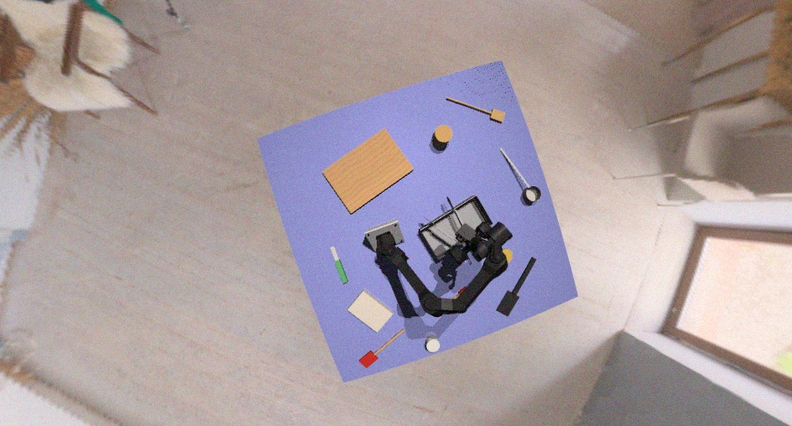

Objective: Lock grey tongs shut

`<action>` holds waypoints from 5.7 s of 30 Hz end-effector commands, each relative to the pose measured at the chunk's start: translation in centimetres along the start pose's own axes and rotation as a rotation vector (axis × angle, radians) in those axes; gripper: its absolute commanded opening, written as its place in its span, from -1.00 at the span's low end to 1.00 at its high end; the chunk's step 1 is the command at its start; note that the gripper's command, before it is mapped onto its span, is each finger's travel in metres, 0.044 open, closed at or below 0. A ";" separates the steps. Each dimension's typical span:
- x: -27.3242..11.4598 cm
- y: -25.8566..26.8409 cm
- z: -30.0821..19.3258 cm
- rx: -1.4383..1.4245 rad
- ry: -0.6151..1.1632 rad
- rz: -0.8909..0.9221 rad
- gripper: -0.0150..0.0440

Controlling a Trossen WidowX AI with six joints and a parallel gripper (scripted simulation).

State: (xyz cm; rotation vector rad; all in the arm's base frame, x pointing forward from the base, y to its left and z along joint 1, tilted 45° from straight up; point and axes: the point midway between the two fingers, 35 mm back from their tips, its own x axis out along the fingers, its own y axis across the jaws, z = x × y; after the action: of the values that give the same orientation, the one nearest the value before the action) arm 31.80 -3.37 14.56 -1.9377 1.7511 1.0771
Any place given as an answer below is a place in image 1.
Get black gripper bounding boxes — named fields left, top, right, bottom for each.
left=449, top=222, right=491, bottom=264

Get grey saucepan with long handle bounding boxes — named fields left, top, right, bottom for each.
left=500, top=148, right=541, bottom=202

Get light brown wooden board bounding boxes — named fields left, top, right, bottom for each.
left=321, top=128, right=414, bottom=213

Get grey cylinder with orange top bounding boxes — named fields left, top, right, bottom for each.
left=432, top=125, right=453, bottom=146

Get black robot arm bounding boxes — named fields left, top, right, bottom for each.
left=376, top=221, right=513, bottom=317

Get red spatula with wooden handle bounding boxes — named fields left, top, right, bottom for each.
left=359, top=329, right=405, bottom=368

